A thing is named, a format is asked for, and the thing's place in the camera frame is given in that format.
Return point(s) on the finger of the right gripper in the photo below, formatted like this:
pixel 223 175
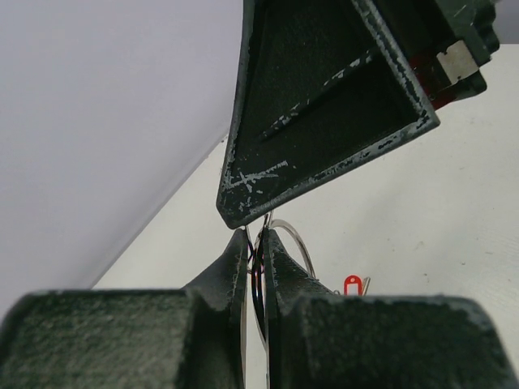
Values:
pixel 323 87

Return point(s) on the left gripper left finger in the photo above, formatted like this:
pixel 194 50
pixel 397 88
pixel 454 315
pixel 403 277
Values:
pixel 192 337

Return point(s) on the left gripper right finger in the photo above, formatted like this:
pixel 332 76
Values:
pixel 319 339

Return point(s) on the key with red tag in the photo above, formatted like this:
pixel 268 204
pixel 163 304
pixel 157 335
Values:
pixel 356 286

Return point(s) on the large keyring with coloured keys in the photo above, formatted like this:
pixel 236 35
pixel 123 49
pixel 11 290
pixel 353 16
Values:
pixel 255 265

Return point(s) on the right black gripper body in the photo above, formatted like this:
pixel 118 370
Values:
pixel 446 43

